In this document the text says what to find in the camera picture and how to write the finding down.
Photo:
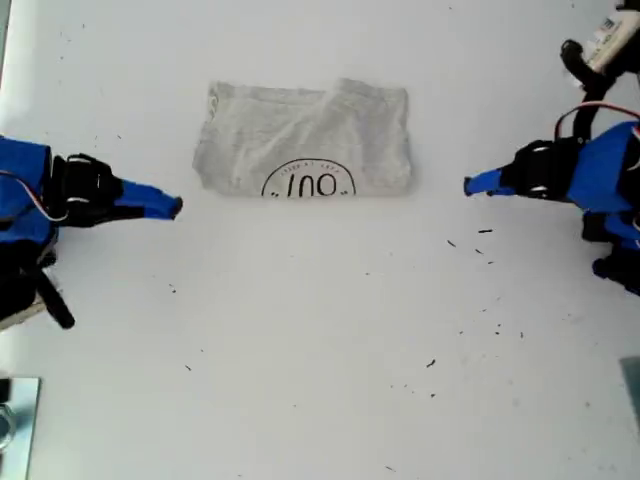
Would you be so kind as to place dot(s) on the grey t-shirt with brown sleeves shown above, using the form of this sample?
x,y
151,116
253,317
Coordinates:
x,y
300,135

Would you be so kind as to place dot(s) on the black clamp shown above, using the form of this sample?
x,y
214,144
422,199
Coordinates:
x,y
4,391

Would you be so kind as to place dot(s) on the shiny steel plate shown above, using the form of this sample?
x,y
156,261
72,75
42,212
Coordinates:
x,y
25,425

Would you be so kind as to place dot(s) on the arm camera stalk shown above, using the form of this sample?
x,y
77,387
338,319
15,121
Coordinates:
x,y
57,305
587,82

